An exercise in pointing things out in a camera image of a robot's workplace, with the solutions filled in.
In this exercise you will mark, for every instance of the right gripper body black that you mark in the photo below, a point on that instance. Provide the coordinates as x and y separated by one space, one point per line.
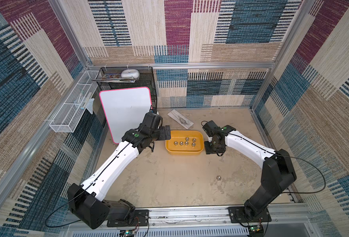
209 148

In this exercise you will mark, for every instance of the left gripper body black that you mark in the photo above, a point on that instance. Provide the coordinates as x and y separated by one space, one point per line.
162 136

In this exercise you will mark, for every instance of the yellow plastic storage box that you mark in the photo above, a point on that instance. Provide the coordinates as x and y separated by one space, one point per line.
185 150

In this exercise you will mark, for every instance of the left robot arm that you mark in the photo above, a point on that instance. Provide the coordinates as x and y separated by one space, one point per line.
87 200

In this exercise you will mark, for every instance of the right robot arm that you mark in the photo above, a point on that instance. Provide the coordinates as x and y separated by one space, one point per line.
277 170

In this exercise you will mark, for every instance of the clear packet with card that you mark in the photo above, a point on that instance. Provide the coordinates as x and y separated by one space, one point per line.
182 120

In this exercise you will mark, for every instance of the pink framed whiteboard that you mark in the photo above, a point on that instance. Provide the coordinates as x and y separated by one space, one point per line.
125 109

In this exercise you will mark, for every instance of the magazine on shelf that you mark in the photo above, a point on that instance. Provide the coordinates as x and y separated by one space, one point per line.
115 78

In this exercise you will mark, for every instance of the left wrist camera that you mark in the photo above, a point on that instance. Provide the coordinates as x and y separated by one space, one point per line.
152 121

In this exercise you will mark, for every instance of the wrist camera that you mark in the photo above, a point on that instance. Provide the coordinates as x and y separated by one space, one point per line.
152 121
210 128

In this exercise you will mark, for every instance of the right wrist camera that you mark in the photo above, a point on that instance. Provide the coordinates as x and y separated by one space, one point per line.
210 128

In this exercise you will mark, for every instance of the black wire shelf rack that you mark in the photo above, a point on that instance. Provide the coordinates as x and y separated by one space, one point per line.
146 79

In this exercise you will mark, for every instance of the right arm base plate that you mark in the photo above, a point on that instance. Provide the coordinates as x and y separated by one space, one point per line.
240 214

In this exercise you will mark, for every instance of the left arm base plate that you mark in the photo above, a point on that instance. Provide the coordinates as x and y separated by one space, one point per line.
139 218

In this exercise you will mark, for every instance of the white wire wall basket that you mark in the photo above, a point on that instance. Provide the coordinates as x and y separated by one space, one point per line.
79 100

